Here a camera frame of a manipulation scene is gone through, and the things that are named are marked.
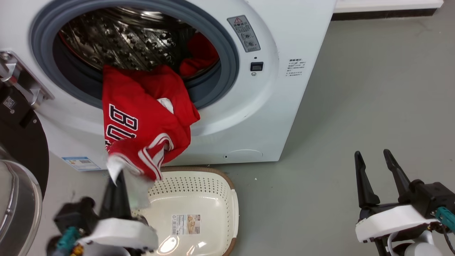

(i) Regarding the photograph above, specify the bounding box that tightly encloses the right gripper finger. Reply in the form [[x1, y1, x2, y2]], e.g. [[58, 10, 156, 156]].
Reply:
[[354, 151, 381, 209], [383, 149, 412, 196]]

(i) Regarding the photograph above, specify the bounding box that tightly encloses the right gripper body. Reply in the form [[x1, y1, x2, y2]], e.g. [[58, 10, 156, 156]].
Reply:
[[355, 180, 455, 244]]

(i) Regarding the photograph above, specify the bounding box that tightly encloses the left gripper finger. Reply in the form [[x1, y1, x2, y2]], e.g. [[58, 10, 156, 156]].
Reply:
[[100, 170, 133, 219]]

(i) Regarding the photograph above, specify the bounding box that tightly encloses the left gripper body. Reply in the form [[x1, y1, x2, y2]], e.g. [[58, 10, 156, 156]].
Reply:
[[53, 197, 159, 251]]

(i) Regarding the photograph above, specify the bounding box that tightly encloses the red basketball jersey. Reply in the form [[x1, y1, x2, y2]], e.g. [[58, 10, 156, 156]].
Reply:
[[102, 65, 200, 210]]

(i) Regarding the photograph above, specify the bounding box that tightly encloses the basket product label sticker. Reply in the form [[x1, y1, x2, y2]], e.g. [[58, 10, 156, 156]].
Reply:
[[171, 214, 201, 236]]

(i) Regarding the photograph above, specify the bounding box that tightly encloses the cream plastic laundry basket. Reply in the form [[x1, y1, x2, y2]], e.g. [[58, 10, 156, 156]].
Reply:
[[131, 166, 239, 256]]

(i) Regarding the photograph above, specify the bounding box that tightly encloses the washing machine door dark glass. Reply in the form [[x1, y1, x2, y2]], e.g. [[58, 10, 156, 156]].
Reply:
[[0, 85, 49, 256]]

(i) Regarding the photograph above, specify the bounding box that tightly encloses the white front-load washing machine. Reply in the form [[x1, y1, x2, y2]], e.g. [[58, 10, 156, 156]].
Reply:
[[0, 0, 337, 172]]

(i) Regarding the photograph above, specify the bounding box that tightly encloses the steel washing machine drum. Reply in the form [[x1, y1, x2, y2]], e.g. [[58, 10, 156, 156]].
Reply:
[[59, 7, 199, 72]]

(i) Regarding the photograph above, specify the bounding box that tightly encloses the blue energy label sticker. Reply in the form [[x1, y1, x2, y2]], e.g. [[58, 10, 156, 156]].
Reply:
[[62, 156, 101, 172]]

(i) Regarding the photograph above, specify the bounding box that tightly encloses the round filter cover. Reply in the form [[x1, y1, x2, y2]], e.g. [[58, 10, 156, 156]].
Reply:
[[226, 149, 264, 164]]

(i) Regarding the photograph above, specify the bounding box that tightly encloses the small text sticker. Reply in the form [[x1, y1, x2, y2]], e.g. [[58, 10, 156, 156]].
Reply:
[[287, 58, 306, 77]]

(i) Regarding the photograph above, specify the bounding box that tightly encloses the metal door hinge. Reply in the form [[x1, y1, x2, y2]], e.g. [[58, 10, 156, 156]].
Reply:
[[0, 51, 55, 108]]

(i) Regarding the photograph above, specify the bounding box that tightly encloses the white ledge with dark base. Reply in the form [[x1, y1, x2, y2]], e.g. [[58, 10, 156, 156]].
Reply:
[[331, 0, 445, 21]]

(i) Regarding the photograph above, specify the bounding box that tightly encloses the plain red garment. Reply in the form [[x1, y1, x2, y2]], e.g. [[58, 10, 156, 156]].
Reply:
[[179, 33, 220, 77]]

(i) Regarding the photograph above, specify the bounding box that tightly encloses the grey rubber door gasket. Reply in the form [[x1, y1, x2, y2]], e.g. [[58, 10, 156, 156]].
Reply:
[[29, 0, 240, 110]]

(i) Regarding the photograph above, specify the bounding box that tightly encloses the grey warning sticker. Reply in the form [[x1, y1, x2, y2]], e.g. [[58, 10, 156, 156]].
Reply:
[[227, 15, 261, 53]]

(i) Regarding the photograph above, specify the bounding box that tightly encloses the teal cable connector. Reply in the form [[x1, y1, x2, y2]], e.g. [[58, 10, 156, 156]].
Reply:
[[55, 227, 83, 256], [435, 206, 455, 232]]

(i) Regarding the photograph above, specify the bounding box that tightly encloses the thin black cable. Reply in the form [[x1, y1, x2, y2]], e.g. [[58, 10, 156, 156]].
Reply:
[[442, 227, 455, 255]]

